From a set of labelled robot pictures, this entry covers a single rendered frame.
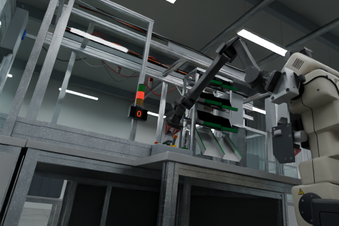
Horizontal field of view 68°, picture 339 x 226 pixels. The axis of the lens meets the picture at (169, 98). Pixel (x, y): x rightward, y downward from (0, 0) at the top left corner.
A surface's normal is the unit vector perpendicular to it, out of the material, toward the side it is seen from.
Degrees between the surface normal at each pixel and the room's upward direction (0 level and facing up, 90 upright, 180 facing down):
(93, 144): 90
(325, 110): 90
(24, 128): 90
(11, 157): 90
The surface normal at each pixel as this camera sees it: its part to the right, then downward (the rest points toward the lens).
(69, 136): 0.48, -0.29
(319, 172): -0.88, -0.26
